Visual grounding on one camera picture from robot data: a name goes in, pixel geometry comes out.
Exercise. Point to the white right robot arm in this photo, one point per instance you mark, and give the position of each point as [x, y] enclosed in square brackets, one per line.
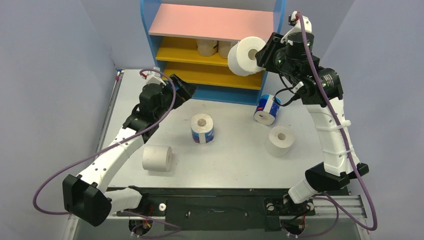
[324, 102]

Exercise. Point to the brown printed paper roll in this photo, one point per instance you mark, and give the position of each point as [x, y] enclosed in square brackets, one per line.
[206, 47]

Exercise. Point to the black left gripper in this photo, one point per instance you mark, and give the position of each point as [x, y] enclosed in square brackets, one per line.
[185, 92]

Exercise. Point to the blue shelf with coloured boards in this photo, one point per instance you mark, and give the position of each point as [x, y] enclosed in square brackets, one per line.
[193, 42]

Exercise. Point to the blue roll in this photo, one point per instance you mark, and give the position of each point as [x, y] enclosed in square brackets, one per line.
[202, 128]
[267, 109]

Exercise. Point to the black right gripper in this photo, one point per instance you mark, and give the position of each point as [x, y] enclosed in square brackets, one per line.
[270, 52]

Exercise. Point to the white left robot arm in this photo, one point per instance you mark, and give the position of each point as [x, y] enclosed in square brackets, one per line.
[85, 195]

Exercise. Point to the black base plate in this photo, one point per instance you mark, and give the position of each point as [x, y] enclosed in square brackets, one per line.
[222, 209]

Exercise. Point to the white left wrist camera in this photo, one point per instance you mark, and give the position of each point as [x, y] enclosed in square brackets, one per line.
[152, 77]

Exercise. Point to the white roll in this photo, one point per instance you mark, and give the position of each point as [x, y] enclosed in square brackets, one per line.
[242, 56]
[157, 158]
[279, 141]

